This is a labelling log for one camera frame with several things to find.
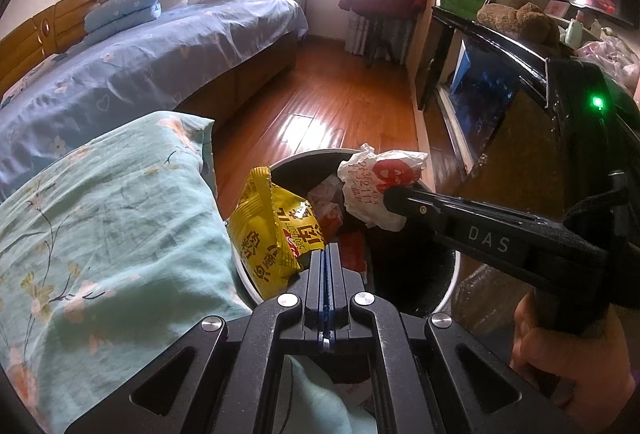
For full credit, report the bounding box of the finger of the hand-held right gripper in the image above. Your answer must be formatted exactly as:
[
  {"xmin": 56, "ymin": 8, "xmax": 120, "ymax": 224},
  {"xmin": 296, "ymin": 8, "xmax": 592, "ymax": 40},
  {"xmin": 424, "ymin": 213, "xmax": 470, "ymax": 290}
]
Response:
[{"xmin": 382, "ymin": 184, "xmax": 452, "ymax": 239}]

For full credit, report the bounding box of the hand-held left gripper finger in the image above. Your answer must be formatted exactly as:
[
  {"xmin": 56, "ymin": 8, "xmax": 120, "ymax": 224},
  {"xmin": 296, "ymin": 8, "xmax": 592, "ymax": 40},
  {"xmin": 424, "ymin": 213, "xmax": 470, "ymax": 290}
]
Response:
[
  {"xmin": 326, "ymin": 250, "xmax": 583, "ymax": 434},
  {"xmin": 65, "ymin": 250, "xmax": 327, "ymax": 434}
]

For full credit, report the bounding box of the white red plastic bag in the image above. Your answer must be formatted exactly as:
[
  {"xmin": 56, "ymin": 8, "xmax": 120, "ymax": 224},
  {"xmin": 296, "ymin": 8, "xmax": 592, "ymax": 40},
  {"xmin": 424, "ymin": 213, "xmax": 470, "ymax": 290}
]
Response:
[{"xmin": 337, "ymin": 143, "xmax": 430, "ymax": 231}]

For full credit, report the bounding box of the black lined trash bin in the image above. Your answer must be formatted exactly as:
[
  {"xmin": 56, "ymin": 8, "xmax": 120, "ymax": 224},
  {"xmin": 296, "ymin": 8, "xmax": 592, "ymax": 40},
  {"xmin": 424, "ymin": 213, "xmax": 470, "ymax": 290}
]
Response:
[{"xmin": 227, "ymin": 148, "xmax": 463, "ymax": 320}]

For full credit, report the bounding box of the yellow snack bag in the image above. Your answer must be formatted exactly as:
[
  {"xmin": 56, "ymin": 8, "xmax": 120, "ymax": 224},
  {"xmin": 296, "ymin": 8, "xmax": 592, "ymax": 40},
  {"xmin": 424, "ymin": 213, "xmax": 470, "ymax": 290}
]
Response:
[{"xmin": 227, "ymin": 167, "xmax": 327, "ymax": 300}]

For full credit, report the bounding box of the person's right hand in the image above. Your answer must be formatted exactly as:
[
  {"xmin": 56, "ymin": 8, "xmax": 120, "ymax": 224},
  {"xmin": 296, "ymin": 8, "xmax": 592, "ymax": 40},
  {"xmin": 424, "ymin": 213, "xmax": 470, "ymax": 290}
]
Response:
[{"xmin": 510, "ymin": 289, "xmax": 638, "ymax": 425}]

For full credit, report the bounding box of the black glass cabinet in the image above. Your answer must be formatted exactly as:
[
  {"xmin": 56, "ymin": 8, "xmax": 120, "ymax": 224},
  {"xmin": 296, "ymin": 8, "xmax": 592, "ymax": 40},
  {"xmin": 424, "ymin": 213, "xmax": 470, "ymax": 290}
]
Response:
[{"xmin": 415, "ymin": 7, "xmax": 566, "ymax": 215}]

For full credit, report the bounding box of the pink plastic bag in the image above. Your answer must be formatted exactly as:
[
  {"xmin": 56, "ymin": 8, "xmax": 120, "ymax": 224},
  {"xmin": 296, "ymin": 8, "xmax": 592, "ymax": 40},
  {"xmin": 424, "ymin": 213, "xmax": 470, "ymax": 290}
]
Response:
[{"xmin": 577, "ymin": 37, "xmax": 640, "ymax": 88}]

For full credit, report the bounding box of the pale green bottle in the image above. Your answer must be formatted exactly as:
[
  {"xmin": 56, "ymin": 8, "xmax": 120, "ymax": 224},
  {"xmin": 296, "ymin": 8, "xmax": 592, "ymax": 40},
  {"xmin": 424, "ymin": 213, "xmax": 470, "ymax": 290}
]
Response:
[{"xmin": 565, "ymin": 12, "xmax": 586, "ymax": 46}]

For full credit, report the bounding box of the brown teddy bear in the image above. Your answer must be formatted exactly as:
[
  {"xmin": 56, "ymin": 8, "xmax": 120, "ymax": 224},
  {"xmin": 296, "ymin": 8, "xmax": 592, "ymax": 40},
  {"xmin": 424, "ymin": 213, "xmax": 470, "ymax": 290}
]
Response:
[{"xmin": 476, "ymin": 2, "xmax": 561, "ymax": 48}]

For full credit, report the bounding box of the bed with blue sheet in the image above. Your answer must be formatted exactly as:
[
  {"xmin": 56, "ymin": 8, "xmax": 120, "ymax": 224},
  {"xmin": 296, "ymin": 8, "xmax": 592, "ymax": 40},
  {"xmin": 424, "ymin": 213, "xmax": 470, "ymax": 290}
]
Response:
[{"xmin": 0, "ymin": 0, "xmax": 308, "ymax": 205}]

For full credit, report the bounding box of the folded blue quilt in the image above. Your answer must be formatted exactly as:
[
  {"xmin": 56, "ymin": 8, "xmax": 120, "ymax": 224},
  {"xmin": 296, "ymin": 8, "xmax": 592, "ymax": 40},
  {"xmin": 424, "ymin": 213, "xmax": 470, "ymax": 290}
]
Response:
[{"xmin": 84, "ymin": 0, "xmax": 162, "ymax": 34}]

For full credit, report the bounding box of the white blue printed cloth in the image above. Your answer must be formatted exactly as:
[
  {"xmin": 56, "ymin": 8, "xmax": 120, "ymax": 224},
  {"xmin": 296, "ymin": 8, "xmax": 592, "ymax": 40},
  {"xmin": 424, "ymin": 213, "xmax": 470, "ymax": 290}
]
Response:
[{"xmin": 0, "ymin": 75, "xmax": 32, "ymax": 108}]

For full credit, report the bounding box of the wooden headboard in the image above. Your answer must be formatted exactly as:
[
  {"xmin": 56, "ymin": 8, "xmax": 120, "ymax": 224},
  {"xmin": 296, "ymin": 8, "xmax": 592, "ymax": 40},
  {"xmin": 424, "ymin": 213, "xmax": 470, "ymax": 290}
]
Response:
[{"xmin": 0, "ymin": 0, "xmax": 116, "ymax": 95}]

